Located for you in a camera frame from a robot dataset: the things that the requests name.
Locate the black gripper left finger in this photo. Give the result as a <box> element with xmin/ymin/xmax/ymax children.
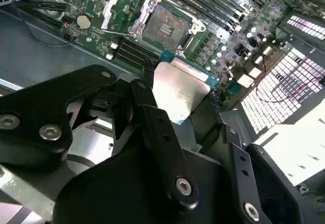
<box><xmin>0</xmin><ymin>61</ymin><xmax>199</xmax><ymax>213</ymax></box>

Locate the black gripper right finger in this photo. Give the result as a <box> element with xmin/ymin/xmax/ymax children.
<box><xmin>195</xmin><ymin>91</ymin><xmax>309</xmax><ymax>224</ymax></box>

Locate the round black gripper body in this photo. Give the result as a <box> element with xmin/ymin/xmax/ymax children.
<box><xmin>52</xmin><ymin>142</ymin><xmax>238</xmax><ymax>224</ymax></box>

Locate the silver-topped CPU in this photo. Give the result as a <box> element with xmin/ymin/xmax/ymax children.
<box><xmin>151</xmin><ymin>49</ymin><xmax>217</xmax><ymax>125</ymax></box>

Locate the metal socket cover frame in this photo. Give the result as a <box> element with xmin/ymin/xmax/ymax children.
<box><xmin>101</xmin><ymin>0</ymin><xmax>164</xmax><ymax>36</ymax></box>

